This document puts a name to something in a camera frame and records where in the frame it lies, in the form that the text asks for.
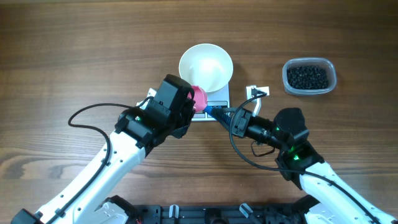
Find pink scoop blue handle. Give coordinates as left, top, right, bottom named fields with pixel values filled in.
left=192, top=86, right=208, bottom=113

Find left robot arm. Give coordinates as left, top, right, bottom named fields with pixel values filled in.
left=11, top=75, right=195, bottom=223

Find clear plastic container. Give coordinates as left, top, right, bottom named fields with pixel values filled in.
left=282, top=57, right=337, bottom=96

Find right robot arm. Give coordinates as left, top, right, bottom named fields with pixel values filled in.
left=205, top=106, right=397, bottom=223

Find white bowl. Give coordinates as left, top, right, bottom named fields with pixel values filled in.
left=178, top=44, right=234, bottom=93

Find right black camera cable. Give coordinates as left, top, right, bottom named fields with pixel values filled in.
left=228, top=88, right=382, bottom=224

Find white digital kitchen scale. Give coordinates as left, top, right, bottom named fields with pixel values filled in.
left=192, top=84, right=230, bottom=122

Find black beans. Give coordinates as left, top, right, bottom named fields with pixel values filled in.
left=287, top=65, right=329, bottom=90

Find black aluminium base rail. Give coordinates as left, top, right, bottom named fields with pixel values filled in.
left=132, top=203, right=306, bottom=224

